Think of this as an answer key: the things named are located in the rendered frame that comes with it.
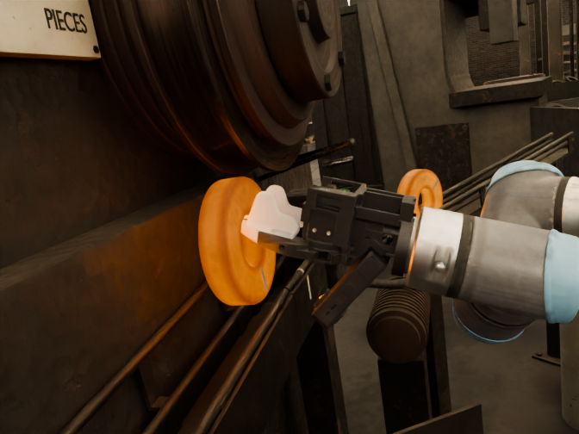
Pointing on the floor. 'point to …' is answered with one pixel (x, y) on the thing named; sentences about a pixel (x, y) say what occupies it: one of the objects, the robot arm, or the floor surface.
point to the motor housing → (401, 355)
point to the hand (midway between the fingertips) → (239, 226)
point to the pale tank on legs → (547, 37)
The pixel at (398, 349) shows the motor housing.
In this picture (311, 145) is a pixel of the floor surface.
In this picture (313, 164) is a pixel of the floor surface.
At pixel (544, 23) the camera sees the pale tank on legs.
